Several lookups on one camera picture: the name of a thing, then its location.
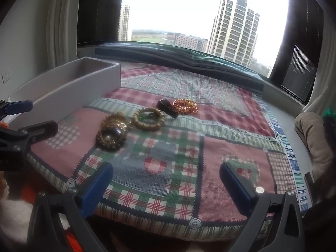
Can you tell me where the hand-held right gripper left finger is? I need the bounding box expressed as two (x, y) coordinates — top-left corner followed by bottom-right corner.
(26, 161), (114, 252)

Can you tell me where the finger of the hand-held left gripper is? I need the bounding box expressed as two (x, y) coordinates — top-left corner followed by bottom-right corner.
(0, 121), (59, 155)
(0, 99), (33, 122)

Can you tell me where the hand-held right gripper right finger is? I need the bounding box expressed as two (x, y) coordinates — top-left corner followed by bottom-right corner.
(219, 161), (306, 252)

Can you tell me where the grey storage box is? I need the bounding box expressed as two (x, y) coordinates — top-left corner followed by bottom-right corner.
(8, 57), (122, 127)

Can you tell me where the tan wooden bead bracelet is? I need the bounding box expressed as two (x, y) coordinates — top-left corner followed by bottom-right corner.
(132, 107), (166, 132)

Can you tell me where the patchwork plaid quilt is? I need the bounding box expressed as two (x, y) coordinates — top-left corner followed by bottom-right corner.
(26, 63), (302, 242)

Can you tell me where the beige cushion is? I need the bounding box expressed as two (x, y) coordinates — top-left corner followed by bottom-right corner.
(294, 111), (335, 181)

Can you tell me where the white curtain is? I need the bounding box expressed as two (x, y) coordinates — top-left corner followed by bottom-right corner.
(47, 0), (82, 69)
(301, 58), (336, 117)

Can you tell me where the green fabric item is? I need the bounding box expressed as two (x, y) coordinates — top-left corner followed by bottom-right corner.
(323, 107), (336, 123)

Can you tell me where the dark window blind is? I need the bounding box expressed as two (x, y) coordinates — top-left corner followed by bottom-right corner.
(77, 0), (124, 46)

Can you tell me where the slim high-rise building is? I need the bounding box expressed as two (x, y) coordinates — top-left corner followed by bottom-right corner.
(118, 2), (132, 42)

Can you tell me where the window blind with slats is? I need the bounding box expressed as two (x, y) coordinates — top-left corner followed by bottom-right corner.
(281, 45), (316, 95)

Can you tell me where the low apartment building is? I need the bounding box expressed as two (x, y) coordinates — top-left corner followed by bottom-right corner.
(174, 33), (208, 52)

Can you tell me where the tall high-rise building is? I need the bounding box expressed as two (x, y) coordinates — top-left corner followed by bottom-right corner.
(207, 0), (260, 68)

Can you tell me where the orange amber bead bracelet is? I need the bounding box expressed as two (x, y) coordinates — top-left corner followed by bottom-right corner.
(173, 98), (198, 115)

